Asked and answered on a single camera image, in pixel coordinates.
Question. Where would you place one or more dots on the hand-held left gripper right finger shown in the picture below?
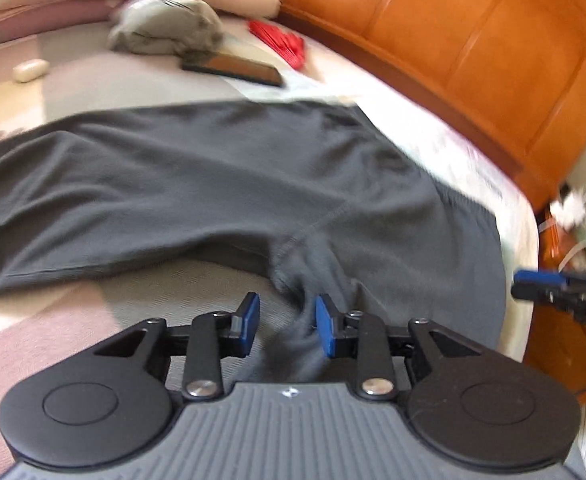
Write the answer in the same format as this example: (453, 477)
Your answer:
(325, 330)

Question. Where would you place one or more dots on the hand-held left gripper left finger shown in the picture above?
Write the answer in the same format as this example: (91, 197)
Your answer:
(250, 325)

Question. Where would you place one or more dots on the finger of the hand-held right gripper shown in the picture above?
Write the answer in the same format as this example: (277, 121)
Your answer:
(540, 277)
(540, 293)

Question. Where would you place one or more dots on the dark grey pants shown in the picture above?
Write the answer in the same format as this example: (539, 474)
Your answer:
(173, 185)

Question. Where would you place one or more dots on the orange wooden nightstand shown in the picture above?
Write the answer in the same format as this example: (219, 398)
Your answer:
(553, 340)

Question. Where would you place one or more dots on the white and green bundle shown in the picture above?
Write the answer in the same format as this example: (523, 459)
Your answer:
(573, 210)

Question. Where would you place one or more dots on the black smartphone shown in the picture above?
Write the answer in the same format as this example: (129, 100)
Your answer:
(233, 69)

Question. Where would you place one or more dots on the orange wooden headboard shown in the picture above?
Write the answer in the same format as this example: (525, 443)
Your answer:
(448, 35)

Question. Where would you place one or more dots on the red folding fan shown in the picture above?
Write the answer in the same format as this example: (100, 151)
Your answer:
(283, 42)

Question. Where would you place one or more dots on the grey-green bundled cloth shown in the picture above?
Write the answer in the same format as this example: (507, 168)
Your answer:
(165, 22)

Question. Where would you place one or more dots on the white earbud case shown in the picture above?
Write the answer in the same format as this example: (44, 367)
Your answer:
(31, 70)

